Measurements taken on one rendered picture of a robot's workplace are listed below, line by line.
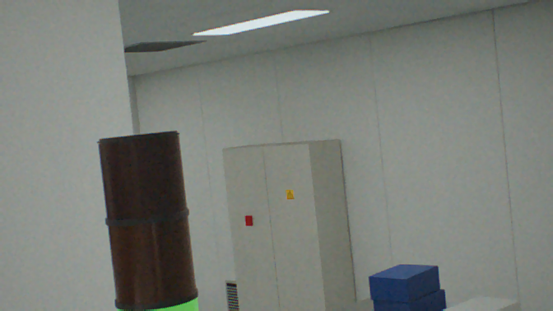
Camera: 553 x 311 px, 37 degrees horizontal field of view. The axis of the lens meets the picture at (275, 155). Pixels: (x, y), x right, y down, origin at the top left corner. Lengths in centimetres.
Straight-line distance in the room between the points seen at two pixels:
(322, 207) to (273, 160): 66
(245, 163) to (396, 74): 175
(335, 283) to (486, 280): 143
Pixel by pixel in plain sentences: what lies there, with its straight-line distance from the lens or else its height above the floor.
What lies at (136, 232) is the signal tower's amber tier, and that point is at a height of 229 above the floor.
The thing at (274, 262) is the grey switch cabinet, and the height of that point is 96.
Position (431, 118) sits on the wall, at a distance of 695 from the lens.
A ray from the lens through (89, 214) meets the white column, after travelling 212.
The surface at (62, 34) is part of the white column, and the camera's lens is 212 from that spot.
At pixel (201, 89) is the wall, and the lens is 905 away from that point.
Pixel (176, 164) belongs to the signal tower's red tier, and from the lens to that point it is 50.
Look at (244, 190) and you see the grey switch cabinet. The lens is 801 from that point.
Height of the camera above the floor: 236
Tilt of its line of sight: 3 degrees down
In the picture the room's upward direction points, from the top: 6 degrees counter-clockwise
